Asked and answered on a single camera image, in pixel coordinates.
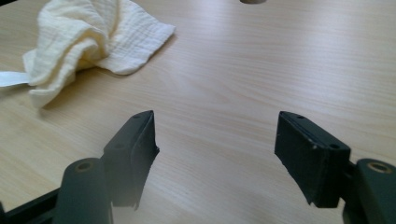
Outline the cream white muslin cloth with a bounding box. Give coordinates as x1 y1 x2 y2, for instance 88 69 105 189
0 0 177 109

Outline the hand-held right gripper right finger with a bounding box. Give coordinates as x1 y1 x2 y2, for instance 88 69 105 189
274 110 352 209

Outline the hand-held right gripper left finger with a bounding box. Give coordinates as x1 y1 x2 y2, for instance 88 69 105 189
102 109 161 210

